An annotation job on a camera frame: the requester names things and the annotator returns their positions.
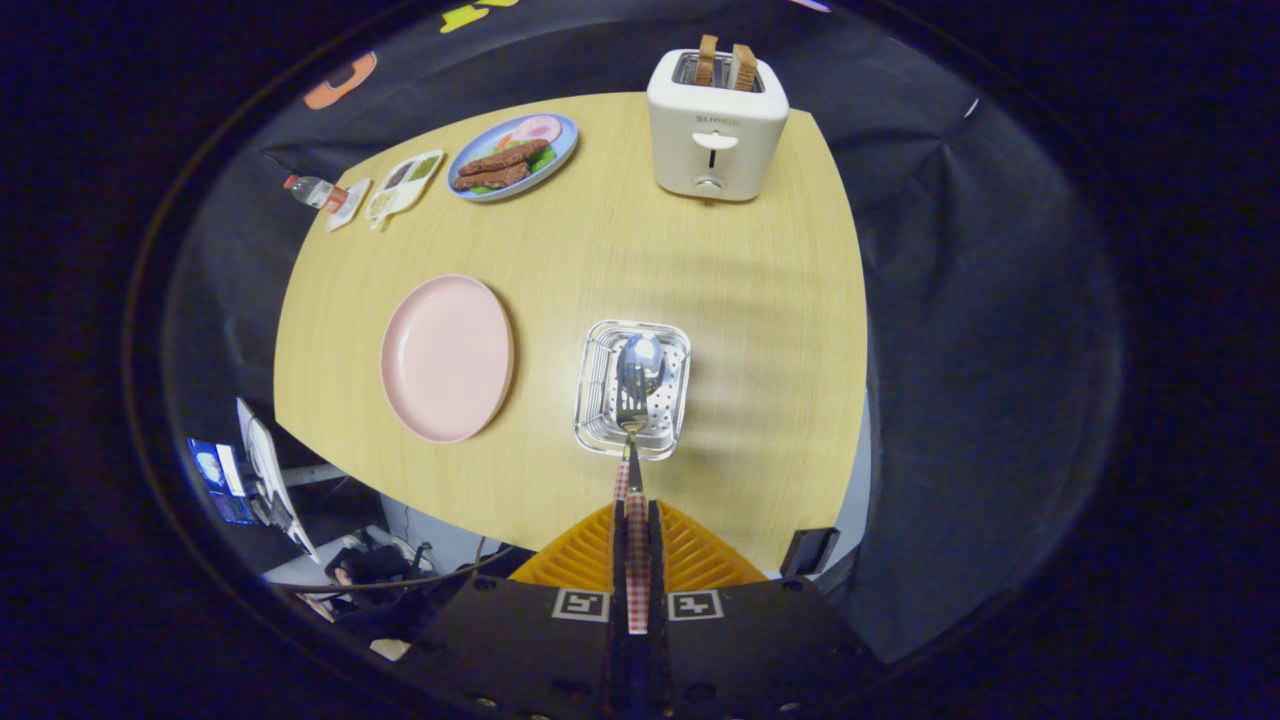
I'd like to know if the blue plate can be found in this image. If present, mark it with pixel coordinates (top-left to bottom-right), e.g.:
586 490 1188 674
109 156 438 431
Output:
446 113 580 203

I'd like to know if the spoon with checkered handle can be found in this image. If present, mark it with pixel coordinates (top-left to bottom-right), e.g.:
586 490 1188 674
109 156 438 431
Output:
612 334 667 501

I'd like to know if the white divided dish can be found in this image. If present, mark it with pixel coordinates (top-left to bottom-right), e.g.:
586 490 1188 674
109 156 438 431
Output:
364 150 445 229

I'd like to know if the black rectangular object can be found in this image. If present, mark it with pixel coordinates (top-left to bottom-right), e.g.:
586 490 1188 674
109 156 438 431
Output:
780 527 841 579

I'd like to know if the white coaster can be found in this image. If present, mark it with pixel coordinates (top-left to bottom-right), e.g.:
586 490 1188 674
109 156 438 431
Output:
325 178 372 233

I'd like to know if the computer monitor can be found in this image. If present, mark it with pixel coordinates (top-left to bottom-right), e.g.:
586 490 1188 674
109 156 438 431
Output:
187 438 259 527

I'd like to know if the dark equipment pile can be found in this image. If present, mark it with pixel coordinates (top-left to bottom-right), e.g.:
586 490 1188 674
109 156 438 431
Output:
335 545 431 641

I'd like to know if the clear tray with metal strainer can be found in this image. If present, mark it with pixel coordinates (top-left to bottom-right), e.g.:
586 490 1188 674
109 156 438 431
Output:
573 320 693 461

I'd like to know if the pink plate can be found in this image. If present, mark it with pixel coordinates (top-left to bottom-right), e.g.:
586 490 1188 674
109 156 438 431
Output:
379 275 516 445

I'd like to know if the white toaster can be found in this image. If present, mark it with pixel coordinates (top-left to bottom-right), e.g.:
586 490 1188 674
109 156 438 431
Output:
646 48 791 203

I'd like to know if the white panel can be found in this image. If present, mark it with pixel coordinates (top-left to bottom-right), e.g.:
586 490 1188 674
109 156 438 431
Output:
236 398 321 563

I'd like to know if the fork with checkered handle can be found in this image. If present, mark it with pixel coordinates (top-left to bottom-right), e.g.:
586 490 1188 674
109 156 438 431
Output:
613 395 651 635

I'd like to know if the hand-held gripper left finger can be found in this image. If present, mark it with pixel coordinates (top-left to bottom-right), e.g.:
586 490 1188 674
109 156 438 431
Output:
400 500 641 720

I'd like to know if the brown sausage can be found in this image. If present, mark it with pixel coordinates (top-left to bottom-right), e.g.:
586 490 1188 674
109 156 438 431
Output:
458 140 551 177
452 162 531 191

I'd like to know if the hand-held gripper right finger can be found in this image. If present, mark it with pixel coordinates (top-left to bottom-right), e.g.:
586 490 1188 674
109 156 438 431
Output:
645 500 881 720

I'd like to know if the clear bottle with red cap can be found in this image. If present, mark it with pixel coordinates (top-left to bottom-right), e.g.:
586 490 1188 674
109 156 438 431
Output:
283 175 349 213

